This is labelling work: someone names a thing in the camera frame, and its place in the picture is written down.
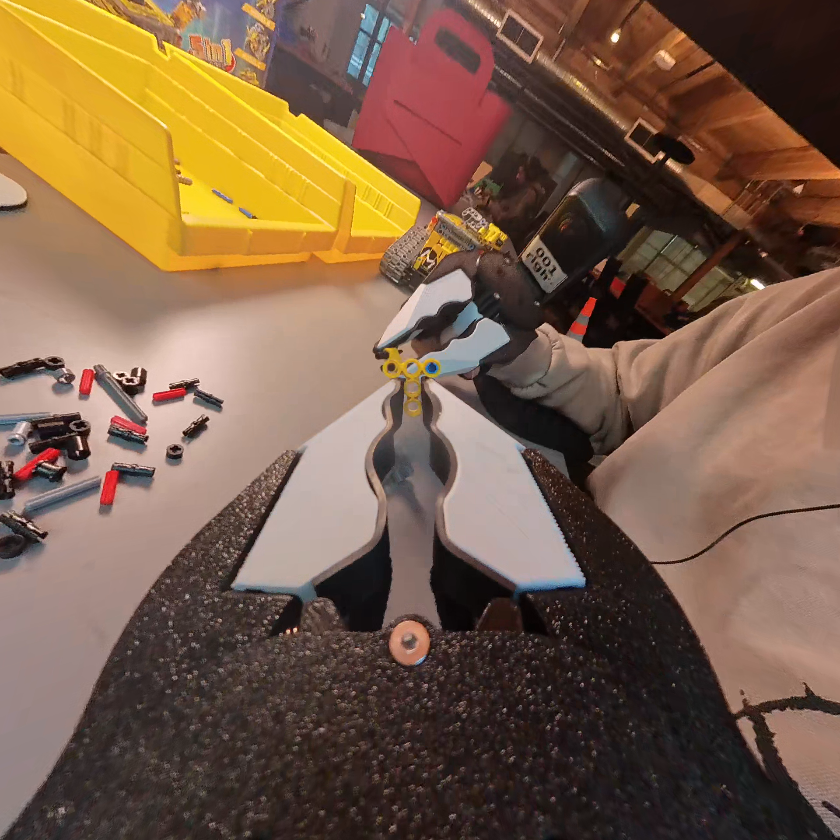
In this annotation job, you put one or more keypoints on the pile of black red pieces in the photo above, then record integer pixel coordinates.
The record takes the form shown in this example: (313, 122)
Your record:
(59, 433)

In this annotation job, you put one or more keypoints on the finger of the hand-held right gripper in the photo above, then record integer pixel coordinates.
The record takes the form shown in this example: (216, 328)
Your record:
(475, 352)
(427, 309)

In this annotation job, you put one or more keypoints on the paned window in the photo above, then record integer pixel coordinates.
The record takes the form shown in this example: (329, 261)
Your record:
(368, 40)

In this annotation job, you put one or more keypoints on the grey ceiling vent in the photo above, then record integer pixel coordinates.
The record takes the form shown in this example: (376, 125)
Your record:
(643, 135)

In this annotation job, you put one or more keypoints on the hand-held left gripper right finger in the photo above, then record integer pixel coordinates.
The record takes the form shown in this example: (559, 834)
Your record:
(512, 525)

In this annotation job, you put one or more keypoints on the yellow toy robot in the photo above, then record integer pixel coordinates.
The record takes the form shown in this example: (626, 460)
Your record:
(440, 243)

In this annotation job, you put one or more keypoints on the blue grey pieces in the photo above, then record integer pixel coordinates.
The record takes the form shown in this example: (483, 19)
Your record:
(223, 200)

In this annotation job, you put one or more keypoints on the orange traffic cone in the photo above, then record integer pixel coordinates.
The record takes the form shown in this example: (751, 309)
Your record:
(583, 319)

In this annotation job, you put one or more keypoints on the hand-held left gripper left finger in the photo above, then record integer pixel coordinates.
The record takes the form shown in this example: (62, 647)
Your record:
(315, 525)

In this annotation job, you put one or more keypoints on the grey desk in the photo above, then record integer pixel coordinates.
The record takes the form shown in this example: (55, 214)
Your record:
(263, 328)

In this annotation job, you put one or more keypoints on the person's right forearm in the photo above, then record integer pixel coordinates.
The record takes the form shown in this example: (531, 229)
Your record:
(591, 387)

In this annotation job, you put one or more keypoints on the yellow plastic bin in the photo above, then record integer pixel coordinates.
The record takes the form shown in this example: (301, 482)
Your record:
(381, 217)
(105, 158)

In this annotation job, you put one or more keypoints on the robot kit box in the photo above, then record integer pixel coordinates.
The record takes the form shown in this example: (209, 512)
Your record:
(210, 33)

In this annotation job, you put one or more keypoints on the person's torso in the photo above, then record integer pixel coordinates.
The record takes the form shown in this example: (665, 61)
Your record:
(748, 460)

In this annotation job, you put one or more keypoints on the yellow building block assembly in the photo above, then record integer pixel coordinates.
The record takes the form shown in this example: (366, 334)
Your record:
(412, 370)

